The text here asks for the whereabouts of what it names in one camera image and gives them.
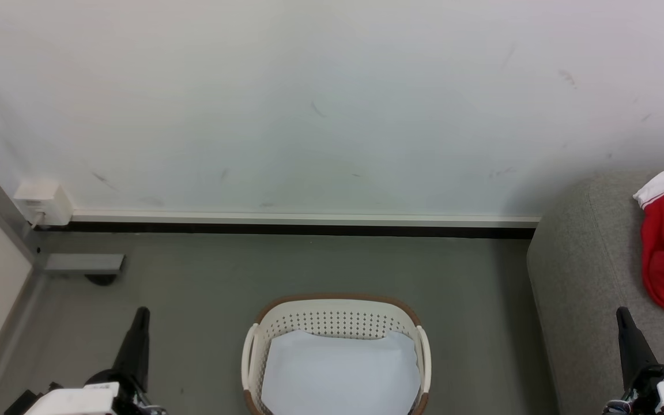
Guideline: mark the white and brown laundry basket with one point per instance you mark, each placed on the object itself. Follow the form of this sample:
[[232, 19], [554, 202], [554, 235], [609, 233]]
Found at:
[[338, 314]]

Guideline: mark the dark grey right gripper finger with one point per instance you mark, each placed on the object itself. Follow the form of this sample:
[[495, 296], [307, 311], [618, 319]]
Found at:
[[632, 346]]

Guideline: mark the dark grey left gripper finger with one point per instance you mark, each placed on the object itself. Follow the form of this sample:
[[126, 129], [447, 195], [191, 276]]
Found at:
[[135, 351]]

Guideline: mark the white and black baseboard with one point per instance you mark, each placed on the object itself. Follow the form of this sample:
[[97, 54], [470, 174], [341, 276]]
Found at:
[[309, 223]]

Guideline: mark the white sheet basket liner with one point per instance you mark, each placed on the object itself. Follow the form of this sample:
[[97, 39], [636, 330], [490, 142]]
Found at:
[[338, 374]]

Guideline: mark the grey fabric sofa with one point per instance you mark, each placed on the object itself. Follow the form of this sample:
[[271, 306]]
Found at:
[[585, 276]]

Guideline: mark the black round caster foot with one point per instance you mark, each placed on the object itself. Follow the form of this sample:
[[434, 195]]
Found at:
[[101, 279]]

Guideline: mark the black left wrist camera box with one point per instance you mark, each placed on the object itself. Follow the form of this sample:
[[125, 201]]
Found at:
[[21, 404]]

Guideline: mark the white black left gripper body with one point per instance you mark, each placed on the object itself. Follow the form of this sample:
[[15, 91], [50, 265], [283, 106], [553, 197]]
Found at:
[[78, 399]]

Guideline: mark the white wall outlet box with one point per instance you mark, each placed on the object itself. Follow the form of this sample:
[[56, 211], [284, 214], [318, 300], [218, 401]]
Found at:
[[44, 202]]

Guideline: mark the grey metal foot plate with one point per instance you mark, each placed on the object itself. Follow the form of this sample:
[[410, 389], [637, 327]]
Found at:
[[84, 263]]

